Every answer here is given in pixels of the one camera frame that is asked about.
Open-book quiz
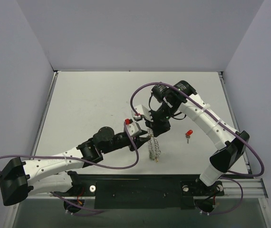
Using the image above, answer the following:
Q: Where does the metal disc key organizer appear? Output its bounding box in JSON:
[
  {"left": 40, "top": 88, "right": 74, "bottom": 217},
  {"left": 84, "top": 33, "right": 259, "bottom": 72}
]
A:
[{"left": 147, "top": 128, "right": 161, "bottom": 162}]

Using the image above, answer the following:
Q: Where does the red tag key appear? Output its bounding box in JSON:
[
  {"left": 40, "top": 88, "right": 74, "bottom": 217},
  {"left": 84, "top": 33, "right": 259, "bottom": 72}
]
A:
[{"left": 185, "top": 130, "right": 193, "bottom": 144}]

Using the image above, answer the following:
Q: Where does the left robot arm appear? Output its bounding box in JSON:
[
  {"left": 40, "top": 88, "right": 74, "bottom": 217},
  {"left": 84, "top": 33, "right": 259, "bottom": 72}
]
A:
[{"left": 0, "top": 123, "right": 151, "bottom": 206}]

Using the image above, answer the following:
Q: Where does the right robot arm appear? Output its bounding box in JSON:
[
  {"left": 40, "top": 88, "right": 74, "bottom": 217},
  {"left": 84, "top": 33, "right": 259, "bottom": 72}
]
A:
[{"left": 133, "top": 80, "right": 250, "bottom": 194}]

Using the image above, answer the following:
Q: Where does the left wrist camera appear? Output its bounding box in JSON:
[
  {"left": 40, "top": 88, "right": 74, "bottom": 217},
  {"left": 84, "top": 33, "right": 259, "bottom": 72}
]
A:
[{"left": 124, "top": 119, "right": 142, "bottom": 137}]

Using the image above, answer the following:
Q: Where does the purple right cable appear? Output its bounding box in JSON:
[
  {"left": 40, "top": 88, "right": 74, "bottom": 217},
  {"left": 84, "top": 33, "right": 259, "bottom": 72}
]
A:
[{"left": 130, "top": 82, "right": 266, "bottom": 216}]

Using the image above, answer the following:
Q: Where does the purple cable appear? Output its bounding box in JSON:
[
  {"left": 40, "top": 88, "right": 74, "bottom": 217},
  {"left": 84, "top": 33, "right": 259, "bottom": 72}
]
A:
[
  {"left": 0, "top": 123, "right": 140, "bottom": 217},
  {"left": 130, "top": 82, "right": 266, "bottom": 216}
]

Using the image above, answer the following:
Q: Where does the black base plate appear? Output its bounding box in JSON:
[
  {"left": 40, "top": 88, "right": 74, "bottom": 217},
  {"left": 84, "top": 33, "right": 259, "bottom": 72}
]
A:
[{"left": 55, "top": 173, "right": 224, "bottom": 209}]

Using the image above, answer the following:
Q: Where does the aluminium table edge rail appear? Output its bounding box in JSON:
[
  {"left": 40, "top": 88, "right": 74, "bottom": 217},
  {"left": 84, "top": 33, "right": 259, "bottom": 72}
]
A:
[{"left": 218, "top": 71, "right": 231, "bottom": 111}]

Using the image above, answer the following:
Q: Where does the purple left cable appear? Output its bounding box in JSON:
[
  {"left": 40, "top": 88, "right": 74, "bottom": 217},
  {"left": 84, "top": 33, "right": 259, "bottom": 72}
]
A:
[{"left": 0, "top": 123, "right": 140, "bottom": 217}]

